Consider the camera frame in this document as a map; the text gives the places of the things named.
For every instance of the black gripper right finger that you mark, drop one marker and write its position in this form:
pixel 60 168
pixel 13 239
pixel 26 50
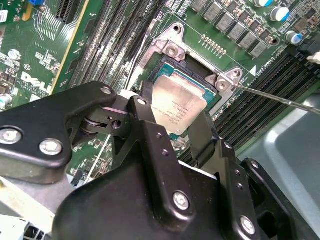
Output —
pixel 240 205

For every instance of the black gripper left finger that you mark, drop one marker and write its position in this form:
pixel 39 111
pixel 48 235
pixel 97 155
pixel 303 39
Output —
pixel 37 120

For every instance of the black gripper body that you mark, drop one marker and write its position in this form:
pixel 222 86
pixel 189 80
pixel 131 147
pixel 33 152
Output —
pixel 112 212

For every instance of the thin metal locking lever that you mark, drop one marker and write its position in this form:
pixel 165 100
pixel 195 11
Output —
pixel 260 93

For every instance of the silver CPU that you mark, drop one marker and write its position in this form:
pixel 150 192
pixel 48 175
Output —
pixel 177 105

